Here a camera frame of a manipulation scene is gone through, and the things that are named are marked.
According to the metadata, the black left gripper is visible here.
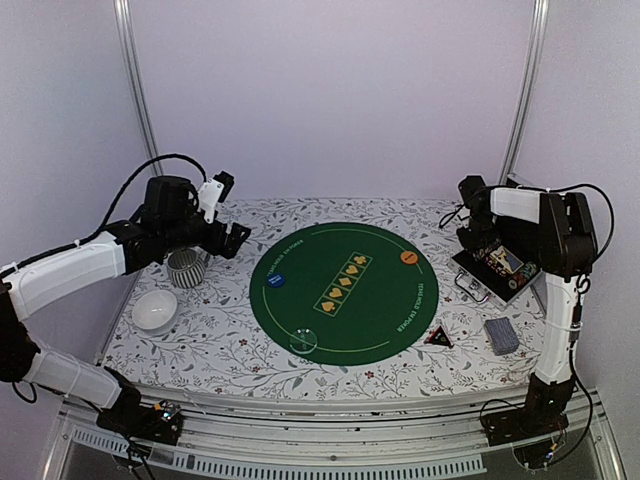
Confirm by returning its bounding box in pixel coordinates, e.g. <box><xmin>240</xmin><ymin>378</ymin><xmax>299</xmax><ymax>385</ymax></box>
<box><xmin>162</xmin><ymin>212</ymin><xmax>251</xmax><ymax>258</ymax></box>

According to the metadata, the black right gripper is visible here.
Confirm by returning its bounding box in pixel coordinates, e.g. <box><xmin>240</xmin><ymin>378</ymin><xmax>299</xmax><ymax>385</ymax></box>
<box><xmin>457</xmin><ymin>214</ymin><xmax>500</xmax><ymax>254</ymax></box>

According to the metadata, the blue small blind button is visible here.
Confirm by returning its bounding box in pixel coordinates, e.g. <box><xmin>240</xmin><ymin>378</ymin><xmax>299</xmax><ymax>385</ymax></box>
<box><xmin>265</xmin><ymin>273</ymin><xmax>286</xmax><ymax>288</ymax></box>

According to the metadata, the orange big blind button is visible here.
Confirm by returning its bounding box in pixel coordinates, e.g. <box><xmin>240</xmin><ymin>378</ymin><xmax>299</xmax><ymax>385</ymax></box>
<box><xmin>400</xmin><ymin>250</ymin><xmax>419</xmax><ymax>265</ymax></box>

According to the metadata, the black red triangular card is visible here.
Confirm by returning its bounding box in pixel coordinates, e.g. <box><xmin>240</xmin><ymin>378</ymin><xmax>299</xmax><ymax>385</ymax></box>
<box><xmin>424</xmin><ymin>325</ymin><xmax>453</xmax><ymax>349</ymax></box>

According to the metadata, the clear round dealer button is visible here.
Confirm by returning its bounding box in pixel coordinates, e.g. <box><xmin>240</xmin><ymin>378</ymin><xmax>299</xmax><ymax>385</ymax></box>
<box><xmin>289</xmin><ymin>328</ymin><xmax>318</xmax><ymax>355</ymax></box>

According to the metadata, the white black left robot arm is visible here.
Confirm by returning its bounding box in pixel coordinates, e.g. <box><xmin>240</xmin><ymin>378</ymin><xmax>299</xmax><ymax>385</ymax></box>
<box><xmin>1</xmin><ymin>171</ymin><xmax>250</xmax><ymax>436</ymax></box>

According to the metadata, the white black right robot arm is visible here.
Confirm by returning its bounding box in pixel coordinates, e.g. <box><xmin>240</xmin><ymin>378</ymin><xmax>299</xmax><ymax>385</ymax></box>
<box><xmin>452</xmin><ymin>175</ymin><xmax>606</xmax><ymax>436</ymax></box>

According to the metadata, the aluminium poker chip case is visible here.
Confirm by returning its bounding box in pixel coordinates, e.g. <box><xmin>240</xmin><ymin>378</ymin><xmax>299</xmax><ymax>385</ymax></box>
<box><xmin>451</xmin><ymin>172</ymin><xmax>546</xmax><ymax>312</ymax></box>

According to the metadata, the striped ceramic mug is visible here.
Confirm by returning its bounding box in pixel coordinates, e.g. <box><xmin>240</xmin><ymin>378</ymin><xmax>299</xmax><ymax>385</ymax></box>
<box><xmin>166</xmin><ymin>248</ymin><xmax>210</xmax><ymax>289</ymax></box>

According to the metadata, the floral patterned tablecloth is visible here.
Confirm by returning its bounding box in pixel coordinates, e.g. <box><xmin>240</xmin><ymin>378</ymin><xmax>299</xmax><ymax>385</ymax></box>
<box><xmin>103</xmin><ymin>198</ymin><xmax>544</xmax><ymax>401</ymax></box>

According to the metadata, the deck of playing cards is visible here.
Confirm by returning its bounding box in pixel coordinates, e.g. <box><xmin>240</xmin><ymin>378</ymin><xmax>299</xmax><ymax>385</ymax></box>
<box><xmin>484</xmin><ymin>317</ymin><xmax>520</xmax><ymax>356</ymax></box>

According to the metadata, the white ceramic bowl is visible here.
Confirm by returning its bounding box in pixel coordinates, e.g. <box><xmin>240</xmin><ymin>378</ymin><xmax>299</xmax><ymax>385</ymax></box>
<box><xmin>132</xmin><ymin>290</ymin><xmax>178</xmax><ymax>336</ymax></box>

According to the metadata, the round green poker mat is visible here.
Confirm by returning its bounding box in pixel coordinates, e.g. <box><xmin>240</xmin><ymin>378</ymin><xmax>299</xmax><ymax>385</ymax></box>
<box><xmin>249</xmin><ymin>222</ymin><xmax>439</xmax><ymax>367</ymax></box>

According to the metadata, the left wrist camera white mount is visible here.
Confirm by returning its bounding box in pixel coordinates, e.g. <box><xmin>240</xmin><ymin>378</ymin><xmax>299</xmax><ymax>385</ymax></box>
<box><xmin>198</xmin><ymin>171</ymin><xmax>235</xmax><ymax>224</ymax></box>

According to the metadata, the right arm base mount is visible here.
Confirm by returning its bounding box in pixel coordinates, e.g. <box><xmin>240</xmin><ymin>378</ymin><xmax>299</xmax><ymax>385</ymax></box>
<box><xmin>479</xmin><ymin>399</ymin><xmax>569</xmax><ymax>470</ymax></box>

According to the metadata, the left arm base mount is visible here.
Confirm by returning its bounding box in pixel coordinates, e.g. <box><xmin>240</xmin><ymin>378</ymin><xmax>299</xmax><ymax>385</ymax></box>
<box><xmin>96</xmin><ymin>396</ymin><xmax>183</xmax><ymax>446</ymax></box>

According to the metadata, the aluminium front rail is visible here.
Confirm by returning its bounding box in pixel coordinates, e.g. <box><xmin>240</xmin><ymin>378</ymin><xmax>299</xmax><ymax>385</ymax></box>
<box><xmin>43</xmin><ymin>386</ymin><xmax>629</xmax><ymax>479</ymax></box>

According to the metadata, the right aluminium frame post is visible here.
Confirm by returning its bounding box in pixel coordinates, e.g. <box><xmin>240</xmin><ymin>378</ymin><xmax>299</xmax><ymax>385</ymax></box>
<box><xmin>499</xmin><ymin>0</ymin><xmax>550</xmax><ymax>184</ymax></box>

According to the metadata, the aluminium frame post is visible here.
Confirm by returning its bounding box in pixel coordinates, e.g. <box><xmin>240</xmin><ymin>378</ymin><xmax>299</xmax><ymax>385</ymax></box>
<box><xmin>499</xmin><ymin>0</ymin><xmax>550</xmax><ymax>184</ymax></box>
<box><xmin>113</xmin><ymin>0</ymin><xmax>160</xmax><ymax>158</ymax></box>

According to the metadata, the left aluminium frame post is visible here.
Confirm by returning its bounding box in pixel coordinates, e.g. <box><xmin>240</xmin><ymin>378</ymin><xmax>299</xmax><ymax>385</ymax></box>
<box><xmin>113</xmin><ymin>0</ymin><xmax>160</xmax><ymax>158</ymax></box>

